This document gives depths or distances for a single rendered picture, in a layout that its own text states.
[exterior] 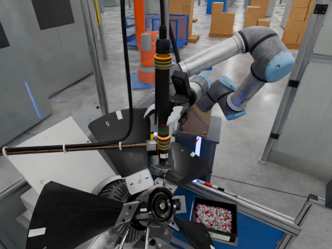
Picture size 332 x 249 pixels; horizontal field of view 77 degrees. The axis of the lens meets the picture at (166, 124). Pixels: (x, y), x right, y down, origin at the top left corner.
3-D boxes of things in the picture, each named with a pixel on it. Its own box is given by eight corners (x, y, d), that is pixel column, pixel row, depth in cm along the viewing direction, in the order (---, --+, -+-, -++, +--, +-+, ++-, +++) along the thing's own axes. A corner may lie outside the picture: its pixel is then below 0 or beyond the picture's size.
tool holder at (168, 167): (147, 173, 68) (146, 150, 62) (147, 158, 73) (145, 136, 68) (175, 171, 68) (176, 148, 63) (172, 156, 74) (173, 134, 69)
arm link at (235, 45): (266, 8, 82) (154, 63, 88) (281, 28, 78) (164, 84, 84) (261, 27, 93) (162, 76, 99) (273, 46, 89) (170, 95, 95)
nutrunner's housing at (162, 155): (158, 174, 71) (154, 26, 45) (157, 165, 74) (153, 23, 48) (170, 173, 71) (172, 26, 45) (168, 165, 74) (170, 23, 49)
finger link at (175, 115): (177, 140, 58) (182, 122, 65) (177, 122, 54) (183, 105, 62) (165, 138, 58) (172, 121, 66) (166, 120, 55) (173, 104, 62)
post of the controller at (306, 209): (294, 224, 99) (310, 197, 88) (294, 219, 101) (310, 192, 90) (301, 227, 98) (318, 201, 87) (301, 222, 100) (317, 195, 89)
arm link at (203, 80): (202, 95, 88) (216, 83, 82) (191, 106, 80) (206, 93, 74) (189, 81, 87) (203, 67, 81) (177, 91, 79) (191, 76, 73)
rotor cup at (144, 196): (139, 240, 71) (164, 242, 62) (113, 208, 68) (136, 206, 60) (161, 207, 81) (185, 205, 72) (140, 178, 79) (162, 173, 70)
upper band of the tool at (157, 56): (154, 70, 50) (154, 58, 49) (154, 64, 54) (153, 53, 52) (172, 69, 51) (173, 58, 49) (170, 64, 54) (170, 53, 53)
